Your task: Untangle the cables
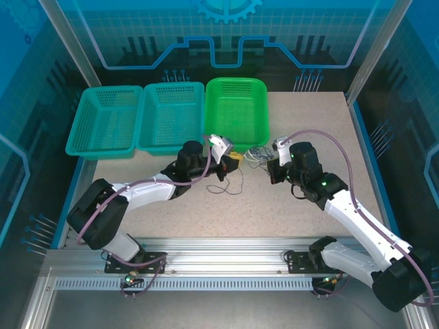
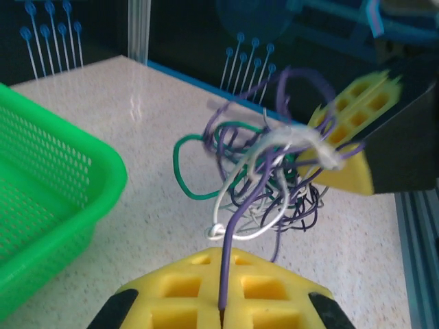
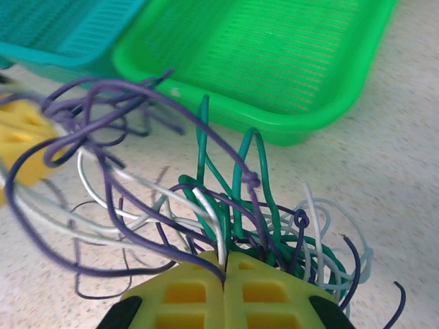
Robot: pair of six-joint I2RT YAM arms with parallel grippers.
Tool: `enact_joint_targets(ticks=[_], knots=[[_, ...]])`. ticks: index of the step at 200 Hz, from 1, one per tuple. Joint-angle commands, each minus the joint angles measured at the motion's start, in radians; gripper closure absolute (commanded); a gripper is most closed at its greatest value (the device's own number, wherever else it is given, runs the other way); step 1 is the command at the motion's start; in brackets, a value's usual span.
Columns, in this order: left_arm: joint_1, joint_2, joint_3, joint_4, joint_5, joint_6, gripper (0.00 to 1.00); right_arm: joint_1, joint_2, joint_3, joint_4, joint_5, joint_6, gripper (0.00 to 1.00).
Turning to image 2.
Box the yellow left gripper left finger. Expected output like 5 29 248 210
87 247 223 329

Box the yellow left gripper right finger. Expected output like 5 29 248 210
219 247 356 329

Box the purple cable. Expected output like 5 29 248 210
201 66 366 309

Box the white cable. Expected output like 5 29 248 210
204 108 344 241

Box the green cable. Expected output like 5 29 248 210
173 121 299 210

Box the green plastic mesh basket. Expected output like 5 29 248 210
0 82 128 321

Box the aluminium frame rail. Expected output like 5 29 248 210
394 191 439 329

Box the aluminium frame post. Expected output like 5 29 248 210
127 0 151 65

